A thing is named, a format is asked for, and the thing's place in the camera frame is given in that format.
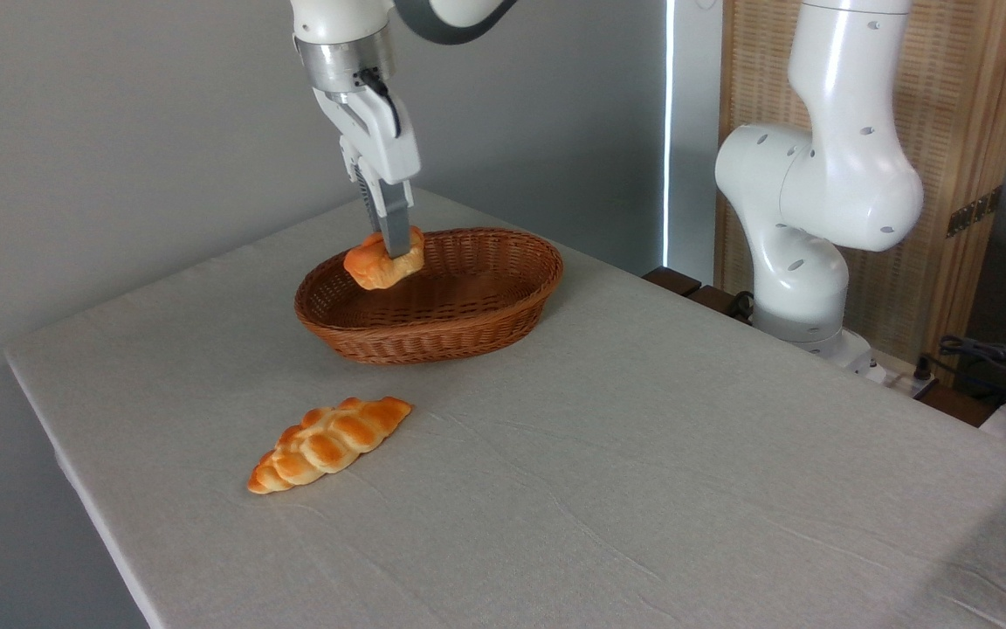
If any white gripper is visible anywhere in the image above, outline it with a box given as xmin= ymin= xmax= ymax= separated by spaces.
xmin=311 ymin=81 xmax=423 ymax=260

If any round orange bread bun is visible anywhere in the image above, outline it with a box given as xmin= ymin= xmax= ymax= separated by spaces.
xmin=343 ymin=225 xmax=426 ymax=291

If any brown wicker oval basket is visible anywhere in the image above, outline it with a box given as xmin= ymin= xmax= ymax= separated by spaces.
xmin=294 ymin=227 xmax=564 ymax=365

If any long braided bread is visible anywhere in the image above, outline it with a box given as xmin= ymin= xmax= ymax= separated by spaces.
xmin=247 ymin=396 xmax=414 ymax=495

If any grey tablecloth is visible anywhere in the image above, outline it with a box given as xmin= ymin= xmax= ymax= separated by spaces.
xmin=3 ymin=188 xmax=1006 ymax=629

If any white power strip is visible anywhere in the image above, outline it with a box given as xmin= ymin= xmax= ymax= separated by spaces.
xmin=852 ymin=348 xmax=941 ymax=396

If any bamboo folding screen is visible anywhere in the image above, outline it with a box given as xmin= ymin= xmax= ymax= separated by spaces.
xmin=720 ymin=0 xmax=1006 ymax=364

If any dark metal screen hinge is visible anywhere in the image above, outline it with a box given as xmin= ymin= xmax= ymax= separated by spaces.
xmin=947 ymin=185 xmax=1003 ymax=238

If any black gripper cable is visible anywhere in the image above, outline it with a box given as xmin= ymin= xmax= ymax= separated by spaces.
xmin=356 ymin=68 xmax=403 ymax=139

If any black cable bundle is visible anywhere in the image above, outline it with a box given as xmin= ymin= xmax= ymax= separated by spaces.
xmin=915 ymin=335 xmax=1006 ymax=413

